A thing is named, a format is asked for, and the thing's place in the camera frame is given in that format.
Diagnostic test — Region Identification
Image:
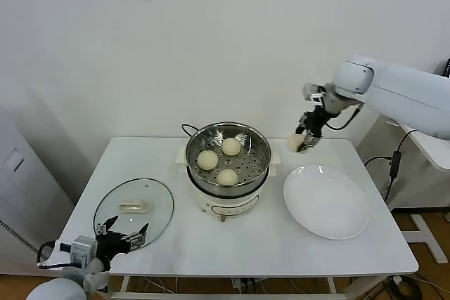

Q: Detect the white power strip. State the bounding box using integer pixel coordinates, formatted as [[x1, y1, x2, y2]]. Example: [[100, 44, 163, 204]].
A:
[[231, 278, 263, 294]]

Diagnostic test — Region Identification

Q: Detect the black floor cable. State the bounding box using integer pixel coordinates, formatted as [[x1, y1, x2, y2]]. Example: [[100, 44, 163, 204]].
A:
[[386, 274, 450, 300]]

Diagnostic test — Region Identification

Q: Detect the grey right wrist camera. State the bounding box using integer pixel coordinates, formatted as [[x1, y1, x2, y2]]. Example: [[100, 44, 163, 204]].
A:
[[302, 82, 326, 106]]

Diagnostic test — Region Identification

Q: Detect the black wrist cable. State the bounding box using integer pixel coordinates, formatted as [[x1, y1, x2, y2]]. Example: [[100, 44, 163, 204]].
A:
[[325, 105, 365, 131], [37, 240, 75, 268]]

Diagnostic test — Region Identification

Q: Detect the round white plate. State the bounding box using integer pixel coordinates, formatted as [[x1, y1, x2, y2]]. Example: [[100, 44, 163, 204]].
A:
[[283, 164, 371, 240]]

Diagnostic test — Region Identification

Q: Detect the white steamed baozi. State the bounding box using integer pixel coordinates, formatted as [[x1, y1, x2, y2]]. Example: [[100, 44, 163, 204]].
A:
[[196, 150, 219, 171], [286, 133, 306, 153], [217, 169, 239, 187], [221, 137, 243, 157]]

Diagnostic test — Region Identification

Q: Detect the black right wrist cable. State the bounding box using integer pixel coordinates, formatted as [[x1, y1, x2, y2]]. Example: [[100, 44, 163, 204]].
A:
[[325, 105, 365, 131]]

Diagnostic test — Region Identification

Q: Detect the black laptop power adapter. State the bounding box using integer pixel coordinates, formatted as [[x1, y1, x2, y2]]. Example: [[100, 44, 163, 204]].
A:
[[364, 129, 419, 202]]

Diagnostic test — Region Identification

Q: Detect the black cooker power cable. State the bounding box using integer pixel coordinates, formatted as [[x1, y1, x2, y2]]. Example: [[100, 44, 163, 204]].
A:
[[181, 123, 200, 138]]

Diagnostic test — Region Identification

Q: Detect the white electric cooker base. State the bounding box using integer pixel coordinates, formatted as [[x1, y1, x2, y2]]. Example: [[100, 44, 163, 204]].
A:
[[175, 145, 283, 224]]

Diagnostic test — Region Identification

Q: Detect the thin white floor cable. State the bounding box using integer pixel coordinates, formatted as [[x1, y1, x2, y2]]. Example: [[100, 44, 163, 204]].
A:
[[129, 276, 179, 294]]

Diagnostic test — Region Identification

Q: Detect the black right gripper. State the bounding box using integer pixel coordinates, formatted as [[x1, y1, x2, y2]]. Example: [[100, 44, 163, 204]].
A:
[[295, 104, 333, 154]]

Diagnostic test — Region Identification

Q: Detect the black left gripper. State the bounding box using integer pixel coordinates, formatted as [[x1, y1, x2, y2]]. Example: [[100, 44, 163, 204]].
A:
[[96, 215, 150, 268]]

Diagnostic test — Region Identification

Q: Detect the white table frame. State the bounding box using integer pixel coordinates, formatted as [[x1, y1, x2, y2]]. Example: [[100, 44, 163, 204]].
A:
[[110, 275, 338, 300]]

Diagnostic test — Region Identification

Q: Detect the white metal cabinet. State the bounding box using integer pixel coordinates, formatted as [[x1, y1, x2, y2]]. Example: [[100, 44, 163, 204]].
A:
[[0, 105, 77, 276]]

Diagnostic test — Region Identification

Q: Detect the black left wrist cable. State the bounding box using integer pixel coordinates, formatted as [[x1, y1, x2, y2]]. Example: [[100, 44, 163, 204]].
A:
[[37, 240, 75, 268]]

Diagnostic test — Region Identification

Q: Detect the perforated steel steamer basket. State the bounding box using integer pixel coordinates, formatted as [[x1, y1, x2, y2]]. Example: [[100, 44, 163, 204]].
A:
[[185, 122, 273, 190]]

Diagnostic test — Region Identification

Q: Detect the round glass pot lid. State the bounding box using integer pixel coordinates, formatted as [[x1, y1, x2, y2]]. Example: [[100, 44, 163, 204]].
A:
[[93, 177, 176, 249]]

